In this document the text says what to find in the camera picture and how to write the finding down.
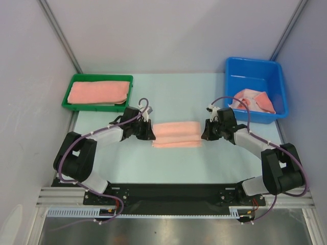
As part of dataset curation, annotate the pink white striped towel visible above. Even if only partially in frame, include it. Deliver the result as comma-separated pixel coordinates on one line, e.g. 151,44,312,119
228,89,276,114

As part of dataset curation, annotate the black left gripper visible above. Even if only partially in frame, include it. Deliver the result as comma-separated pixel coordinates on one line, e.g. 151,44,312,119
130,118,155,140

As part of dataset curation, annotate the blue plastic bin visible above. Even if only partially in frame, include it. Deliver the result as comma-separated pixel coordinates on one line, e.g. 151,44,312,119
224,57,289,124

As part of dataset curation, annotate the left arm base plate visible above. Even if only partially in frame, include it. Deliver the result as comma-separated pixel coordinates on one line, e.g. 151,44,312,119
83,187,129,206

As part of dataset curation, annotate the left aluminium corner post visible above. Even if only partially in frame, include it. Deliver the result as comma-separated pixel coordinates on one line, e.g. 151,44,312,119
37,0,83,74

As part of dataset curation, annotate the light pink towel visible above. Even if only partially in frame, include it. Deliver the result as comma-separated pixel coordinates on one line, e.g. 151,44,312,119
152,121,202,148

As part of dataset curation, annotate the aluminium corner post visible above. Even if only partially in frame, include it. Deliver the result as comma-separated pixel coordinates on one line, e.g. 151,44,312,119
37,0,83,74
269,0,310,61

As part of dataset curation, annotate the right aluminium corner post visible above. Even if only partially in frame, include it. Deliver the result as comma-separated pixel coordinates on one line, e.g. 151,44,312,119
269,0,310,61

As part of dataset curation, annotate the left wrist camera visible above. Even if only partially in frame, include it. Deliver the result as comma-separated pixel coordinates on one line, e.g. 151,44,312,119
140,106,153,122

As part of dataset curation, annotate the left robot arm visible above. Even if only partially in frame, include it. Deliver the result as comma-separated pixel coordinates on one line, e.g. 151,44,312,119
53,106,156,204

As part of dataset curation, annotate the grey cable duct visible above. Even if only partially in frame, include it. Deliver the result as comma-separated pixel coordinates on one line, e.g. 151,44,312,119
47,207,250,219

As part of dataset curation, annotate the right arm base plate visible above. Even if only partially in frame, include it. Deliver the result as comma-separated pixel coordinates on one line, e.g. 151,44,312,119
218,188,266,207

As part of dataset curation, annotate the aluminium front rail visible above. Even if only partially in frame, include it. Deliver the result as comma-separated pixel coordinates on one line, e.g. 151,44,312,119
35,186,316,209

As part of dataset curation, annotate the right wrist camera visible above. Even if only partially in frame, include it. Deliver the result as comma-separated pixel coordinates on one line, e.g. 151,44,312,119
206,105,220,122

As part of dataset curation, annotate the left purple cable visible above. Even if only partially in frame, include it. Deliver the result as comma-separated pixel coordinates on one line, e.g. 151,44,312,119
50,98,154,231

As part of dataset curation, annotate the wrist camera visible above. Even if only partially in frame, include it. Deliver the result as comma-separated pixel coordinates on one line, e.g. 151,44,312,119
206,105,220,122
140,106,153,122

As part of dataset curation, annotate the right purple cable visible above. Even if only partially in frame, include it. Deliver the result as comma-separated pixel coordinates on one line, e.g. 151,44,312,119
211,96,309,225

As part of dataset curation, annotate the purple cable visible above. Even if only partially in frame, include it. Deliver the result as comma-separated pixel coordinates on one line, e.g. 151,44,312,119
211,96,309,225
50,98,154,231

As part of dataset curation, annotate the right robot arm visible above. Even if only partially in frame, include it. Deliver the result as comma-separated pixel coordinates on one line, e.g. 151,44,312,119
201,106,306,205

